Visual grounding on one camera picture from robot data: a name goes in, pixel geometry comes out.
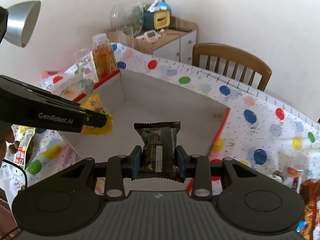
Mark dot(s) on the yellow teal tissue box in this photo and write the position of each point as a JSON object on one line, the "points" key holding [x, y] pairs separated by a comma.
{"points": [[158, 17]]}

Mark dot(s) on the black snack packet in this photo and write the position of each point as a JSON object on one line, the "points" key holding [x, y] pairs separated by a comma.
{"points": [[158, 155]]}

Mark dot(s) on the white side cabinet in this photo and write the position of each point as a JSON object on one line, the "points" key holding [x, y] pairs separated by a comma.
{"points": [[171, 45]]}

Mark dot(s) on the yellow M&M packet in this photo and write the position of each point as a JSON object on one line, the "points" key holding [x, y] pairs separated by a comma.
{"points": [[100, 120]]}

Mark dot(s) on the balloon pattern tablecloth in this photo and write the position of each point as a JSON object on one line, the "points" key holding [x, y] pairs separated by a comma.
{"points": [[257, 136]]}

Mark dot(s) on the red white cardboard box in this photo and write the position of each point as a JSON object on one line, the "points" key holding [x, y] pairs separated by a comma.
{"points": [[132, 98]]}

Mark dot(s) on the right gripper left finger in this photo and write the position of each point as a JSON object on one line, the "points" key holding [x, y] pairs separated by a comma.
{"points": [[120, 167]]}

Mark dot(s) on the blue snack packet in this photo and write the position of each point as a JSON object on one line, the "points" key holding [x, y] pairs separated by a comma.
{"points": [[301, 226]]}

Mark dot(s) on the white red sausage packet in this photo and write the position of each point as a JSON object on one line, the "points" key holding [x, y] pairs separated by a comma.
{"points": [[289, 177]]}

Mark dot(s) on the silver desk lamp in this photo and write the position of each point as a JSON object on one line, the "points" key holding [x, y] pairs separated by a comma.
{"points": [[18, 22]]}

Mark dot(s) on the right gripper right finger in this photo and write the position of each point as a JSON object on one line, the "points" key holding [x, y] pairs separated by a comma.
{"points": [[197, 167]]}

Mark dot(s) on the large orange chips bag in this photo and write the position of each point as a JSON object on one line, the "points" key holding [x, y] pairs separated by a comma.
{"points": [[310, 192]]}

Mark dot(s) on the clear glass bowl vase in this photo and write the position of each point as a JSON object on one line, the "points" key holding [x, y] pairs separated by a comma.
{"points": [[127, 14]]}

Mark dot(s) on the person's left hand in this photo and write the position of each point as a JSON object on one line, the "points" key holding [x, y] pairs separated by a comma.
{"points": [[13, 147]]}

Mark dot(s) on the clear drinking glass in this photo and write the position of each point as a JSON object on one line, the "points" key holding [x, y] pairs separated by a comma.
{"points": [[85, 65]]}

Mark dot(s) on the white wet wipes pack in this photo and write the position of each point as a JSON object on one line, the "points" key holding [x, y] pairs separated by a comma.
{"points": [[71, 88]]}

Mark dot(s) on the pink white timer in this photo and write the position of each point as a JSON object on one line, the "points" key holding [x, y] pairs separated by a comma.
{"points": [[150, 36]]}

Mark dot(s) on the orange juice bottle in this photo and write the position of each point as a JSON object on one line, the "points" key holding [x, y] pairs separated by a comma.
{"points": [[103, 55]]}

